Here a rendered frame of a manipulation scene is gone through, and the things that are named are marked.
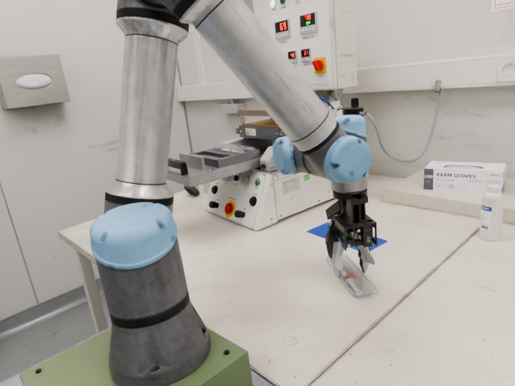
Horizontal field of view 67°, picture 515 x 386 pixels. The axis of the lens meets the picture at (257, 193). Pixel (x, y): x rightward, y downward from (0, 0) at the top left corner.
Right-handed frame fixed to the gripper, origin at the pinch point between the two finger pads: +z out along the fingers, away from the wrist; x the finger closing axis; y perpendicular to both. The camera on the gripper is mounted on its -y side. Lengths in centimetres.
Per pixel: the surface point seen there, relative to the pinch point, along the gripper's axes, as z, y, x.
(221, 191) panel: -6, -61, -25
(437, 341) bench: 3.0, 24.5, 6.2
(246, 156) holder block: -20, -46, -16
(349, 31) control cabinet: -56, -62, 27
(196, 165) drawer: -20, -44, -32
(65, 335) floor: 78, -116, -118
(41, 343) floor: 78, -113, -129
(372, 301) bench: 3.0, 9.5, 1.2
